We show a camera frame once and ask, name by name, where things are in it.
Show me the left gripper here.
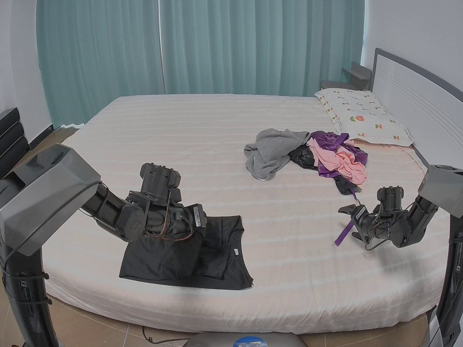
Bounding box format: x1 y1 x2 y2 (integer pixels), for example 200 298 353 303
174 204 208 241

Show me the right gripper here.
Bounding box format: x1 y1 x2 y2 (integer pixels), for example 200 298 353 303
338 204 377 243

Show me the black T-shirt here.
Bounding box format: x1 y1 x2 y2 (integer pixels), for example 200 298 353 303
119 215 254 291

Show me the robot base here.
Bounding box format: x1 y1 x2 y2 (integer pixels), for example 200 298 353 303
188 333 297 347

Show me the pile of clothes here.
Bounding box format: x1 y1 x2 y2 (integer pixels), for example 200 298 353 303
289 130 369 247

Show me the bed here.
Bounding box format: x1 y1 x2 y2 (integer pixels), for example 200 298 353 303
41 48 463 333

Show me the grey garment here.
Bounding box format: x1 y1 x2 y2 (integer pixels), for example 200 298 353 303
244 129 311 181

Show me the white printed pillow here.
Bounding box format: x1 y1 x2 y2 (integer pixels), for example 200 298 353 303
314 88 415 147

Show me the grey bedside table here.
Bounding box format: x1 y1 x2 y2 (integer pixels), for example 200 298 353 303
320 61 372 91

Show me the blue-green curtain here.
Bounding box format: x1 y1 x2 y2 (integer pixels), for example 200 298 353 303
159 0 367 97
36 0 168 129

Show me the black dressing table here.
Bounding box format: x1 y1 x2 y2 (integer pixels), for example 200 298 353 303
0 108 30 180

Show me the black cable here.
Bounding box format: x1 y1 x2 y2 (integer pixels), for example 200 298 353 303
363 237 389 251
142 326 190 343

